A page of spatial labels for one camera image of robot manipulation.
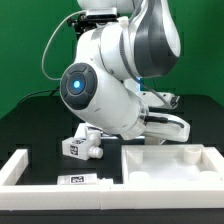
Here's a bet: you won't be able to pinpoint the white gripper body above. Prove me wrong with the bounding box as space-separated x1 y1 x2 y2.
143 112 190 142

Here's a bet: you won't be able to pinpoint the white square table top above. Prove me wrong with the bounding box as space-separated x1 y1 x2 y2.
121 144 224 184

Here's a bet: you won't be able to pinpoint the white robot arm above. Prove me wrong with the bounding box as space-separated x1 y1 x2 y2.
60 0 190 142

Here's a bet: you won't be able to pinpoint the white u-shaped fence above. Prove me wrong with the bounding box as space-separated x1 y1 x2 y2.
0 149 224 210

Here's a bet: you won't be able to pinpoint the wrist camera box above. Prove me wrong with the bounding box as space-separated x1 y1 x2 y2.
138 91 179 109

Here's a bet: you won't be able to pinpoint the white marker base plate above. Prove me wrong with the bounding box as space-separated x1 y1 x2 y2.
74 123 117 139

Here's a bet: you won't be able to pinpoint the black cables on table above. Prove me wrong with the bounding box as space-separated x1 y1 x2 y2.
17 87 62 105

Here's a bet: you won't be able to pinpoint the grey camera cable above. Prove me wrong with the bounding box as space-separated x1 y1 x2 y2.
41 9 88 82

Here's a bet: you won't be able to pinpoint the grey camera on stand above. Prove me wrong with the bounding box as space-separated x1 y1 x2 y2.
86 7 118 21

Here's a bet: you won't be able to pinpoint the black camera stand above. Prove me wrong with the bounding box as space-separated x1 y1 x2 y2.
67 16 96 38

